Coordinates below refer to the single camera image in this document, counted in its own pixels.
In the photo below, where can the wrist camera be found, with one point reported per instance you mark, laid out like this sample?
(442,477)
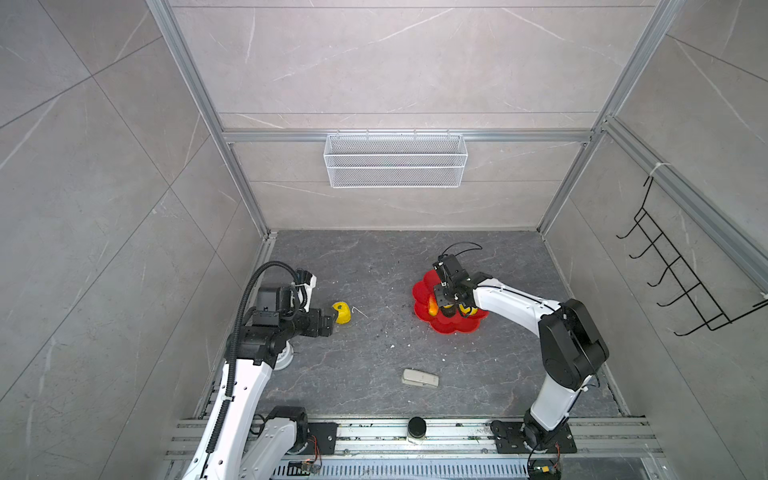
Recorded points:
(305,282)
(449,269)

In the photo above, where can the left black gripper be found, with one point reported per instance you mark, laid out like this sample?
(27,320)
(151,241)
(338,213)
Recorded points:
(313,328)

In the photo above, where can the black round knob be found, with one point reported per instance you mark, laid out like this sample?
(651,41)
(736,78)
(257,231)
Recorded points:
(416,427)

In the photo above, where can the red flower-shaped fruit bowl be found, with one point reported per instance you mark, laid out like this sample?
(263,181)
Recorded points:
(421,292)

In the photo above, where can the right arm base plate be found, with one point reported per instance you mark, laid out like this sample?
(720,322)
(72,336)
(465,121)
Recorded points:
(520,437)

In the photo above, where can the red-yellow fake mango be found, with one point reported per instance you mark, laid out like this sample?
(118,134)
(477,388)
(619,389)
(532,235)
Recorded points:
(433,308)
(448,311)

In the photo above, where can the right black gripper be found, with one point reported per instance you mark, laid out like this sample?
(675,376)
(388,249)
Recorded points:
(439,297)

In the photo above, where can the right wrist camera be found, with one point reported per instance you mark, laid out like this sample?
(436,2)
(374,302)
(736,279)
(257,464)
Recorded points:
(449,269)

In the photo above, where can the yellow fake banana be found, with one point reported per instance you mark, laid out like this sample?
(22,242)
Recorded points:
(466,311)

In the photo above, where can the beige stapler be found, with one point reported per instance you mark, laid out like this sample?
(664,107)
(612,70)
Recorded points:
(419,378)

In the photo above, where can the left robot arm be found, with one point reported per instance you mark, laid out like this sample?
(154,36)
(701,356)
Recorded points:
(275,307)

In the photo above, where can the aluminium rail track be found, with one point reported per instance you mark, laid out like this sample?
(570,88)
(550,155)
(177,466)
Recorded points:
(380,438)

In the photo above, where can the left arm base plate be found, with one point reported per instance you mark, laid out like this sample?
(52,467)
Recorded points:
(316,437)

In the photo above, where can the white wire mesh basket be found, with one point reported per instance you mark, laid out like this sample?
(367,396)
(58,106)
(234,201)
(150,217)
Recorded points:
(395,160)

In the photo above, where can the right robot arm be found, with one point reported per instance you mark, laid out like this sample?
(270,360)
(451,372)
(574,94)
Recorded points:
(572,348)

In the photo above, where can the black wire hook rack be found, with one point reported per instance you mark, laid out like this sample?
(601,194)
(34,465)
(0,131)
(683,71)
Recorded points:
(709,315)

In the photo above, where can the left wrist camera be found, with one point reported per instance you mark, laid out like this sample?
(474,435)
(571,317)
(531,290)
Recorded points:
(305,282)

